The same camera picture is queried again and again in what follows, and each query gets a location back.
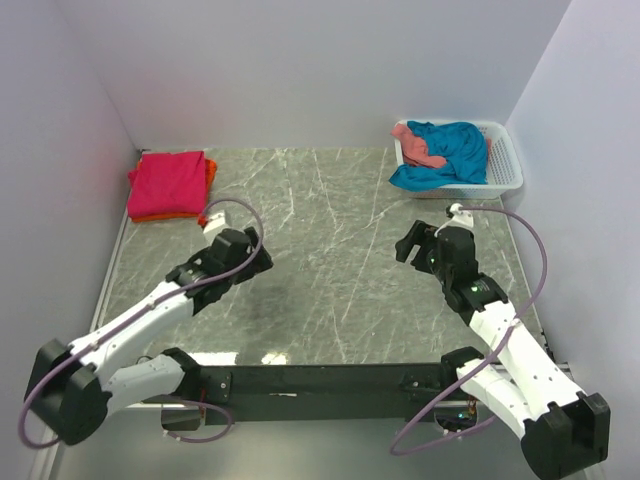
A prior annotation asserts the teal t shirt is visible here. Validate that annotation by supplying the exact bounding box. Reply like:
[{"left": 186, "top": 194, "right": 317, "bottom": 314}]
[{"left": 389, "top": 120, "right": 489, "bottom": 193}]

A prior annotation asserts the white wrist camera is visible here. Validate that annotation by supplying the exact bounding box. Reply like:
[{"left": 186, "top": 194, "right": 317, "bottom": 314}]
[
  {"left": 443, "top": 203, "right": 474, "bottom": 231},
  {"left": 198, "top": 210, "right": 231, "bottom": 240}
]

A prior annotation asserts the white plastic laundry basket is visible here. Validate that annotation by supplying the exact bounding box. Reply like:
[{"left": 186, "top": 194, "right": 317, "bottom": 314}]
[{"left": 391, "top": 120, "right": 523, "bottom": 200}]

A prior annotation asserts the salmon pink t shirt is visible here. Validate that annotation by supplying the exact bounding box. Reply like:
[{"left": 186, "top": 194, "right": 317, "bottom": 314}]
[{"left": 391, "top": 123, "right": 447, "bottom": 169}]

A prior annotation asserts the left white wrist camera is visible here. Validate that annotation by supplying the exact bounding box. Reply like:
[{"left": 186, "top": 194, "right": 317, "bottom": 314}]
[{"left": 198, "top": 210, "right": 231, "bottom": 240}]

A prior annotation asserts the purple cable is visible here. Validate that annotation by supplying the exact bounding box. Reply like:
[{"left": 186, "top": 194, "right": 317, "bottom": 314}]
[
  {"left": 17, "top": 197, "right": 265, "bottom": 449},
  {"left": 389, "top": 202, "right": 550, "bottom": 456}
]

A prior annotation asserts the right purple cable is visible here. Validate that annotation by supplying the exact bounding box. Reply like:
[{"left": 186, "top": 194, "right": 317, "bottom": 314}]
[{"left": 389, "top": 202, "right": 550, "bottom": 456}]

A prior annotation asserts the folded orange t shirt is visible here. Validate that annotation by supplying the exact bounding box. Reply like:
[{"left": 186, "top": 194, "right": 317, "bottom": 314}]
[{"left": 128, "top": 159, "right": 217, "bottom": 227}]

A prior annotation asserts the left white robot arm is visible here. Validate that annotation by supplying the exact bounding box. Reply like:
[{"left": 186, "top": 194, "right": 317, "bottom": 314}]
[{"left": 23, "top": 226, "right": 273, "bottom": 446}]

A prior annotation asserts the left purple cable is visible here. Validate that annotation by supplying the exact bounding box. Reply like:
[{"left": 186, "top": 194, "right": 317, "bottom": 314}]
[{"left": 17, "top": 197, "right": 265, "bottom": 449}]

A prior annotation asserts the magenta t shirt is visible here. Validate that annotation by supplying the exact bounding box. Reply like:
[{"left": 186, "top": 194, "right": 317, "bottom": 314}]
[{"left": 127, "top": 151, "right": 209, "bottom": 218}]

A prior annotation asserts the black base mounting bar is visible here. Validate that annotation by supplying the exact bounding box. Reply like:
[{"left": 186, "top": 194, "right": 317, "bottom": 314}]
[{"left": 163, "top": 347, "right": 483, "bottom": 426}]

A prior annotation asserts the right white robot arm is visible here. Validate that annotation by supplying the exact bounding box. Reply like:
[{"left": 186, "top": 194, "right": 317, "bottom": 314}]
[{"left": 395, "top": 219, "right": 611, "bottom": 479}]

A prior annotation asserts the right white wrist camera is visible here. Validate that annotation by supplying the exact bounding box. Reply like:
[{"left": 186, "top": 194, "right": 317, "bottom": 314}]
[{"left": 443, "top": 203, "right": 474, "bottom": 231}]

